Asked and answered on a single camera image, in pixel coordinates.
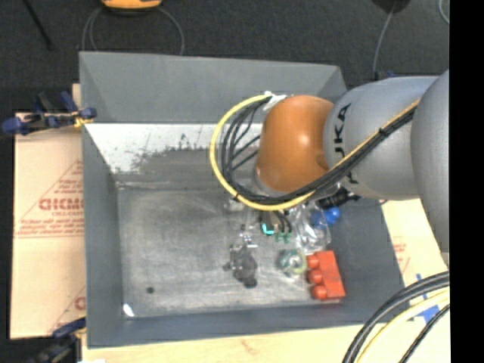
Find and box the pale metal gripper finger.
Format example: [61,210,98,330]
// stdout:
[223,253,253,279]
[230,232,260,255]

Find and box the clear glass cup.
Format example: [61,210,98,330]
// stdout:
[277,249,308,278]

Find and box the grey metal bin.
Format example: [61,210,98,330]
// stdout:
[78,50,411,348]

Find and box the red toy building brick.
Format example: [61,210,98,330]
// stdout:
[305,250,347,301]

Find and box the brown cardboard board red print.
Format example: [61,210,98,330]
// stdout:
[8,83,451,340]

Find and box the black cylinder on white bracket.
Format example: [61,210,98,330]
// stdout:
[318,189,361,210]

